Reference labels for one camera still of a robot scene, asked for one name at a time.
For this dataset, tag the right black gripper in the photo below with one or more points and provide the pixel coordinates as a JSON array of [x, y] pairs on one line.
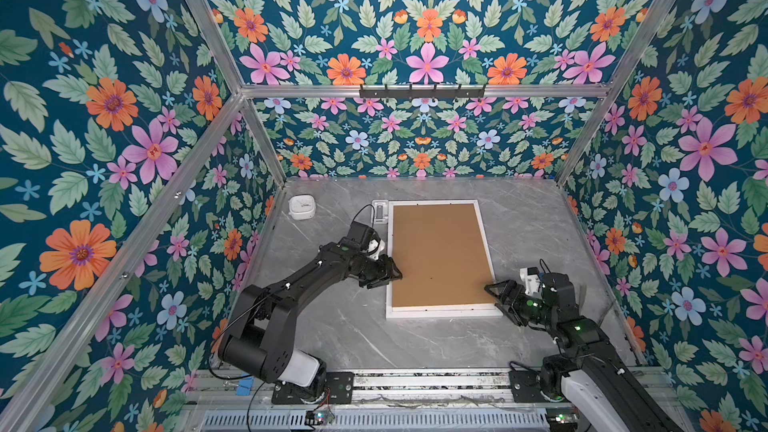
[[519, 292]]

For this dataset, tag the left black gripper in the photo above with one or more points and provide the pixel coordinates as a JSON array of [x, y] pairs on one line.
[[387, 272]]

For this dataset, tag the white picture frame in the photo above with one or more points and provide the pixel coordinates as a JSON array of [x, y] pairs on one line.
[[444, 312]]

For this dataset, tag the brown cardboard backing board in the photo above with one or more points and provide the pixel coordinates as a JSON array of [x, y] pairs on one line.
[[441, 252]]

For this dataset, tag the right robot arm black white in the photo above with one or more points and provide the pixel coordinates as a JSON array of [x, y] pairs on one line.
[[587, 371]]

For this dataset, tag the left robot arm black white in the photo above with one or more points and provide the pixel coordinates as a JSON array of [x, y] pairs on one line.
[[259, 339]]

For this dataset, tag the white round device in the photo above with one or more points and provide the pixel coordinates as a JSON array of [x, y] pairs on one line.
[[302, 207]]

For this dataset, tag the blue binder clip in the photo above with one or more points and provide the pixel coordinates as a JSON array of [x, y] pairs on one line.
[[244, 387]]

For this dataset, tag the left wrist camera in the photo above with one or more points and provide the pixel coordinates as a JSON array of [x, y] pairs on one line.
[[366, 237]]

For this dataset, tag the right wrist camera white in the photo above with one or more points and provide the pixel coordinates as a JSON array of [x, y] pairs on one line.
[[530, 278]]

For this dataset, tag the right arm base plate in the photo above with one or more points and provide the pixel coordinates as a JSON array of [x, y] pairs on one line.
[[525, 384]]

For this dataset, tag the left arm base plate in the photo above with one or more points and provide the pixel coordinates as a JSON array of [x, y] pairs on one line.
[[327, 387]]

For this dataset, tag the white cable duct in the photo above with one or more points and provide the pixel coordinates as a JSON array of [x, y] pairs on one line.
[[377, 420]]

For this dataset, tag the black hook rail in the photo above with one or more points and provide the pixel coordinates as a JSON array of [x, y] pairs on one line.
[[411, 91]]

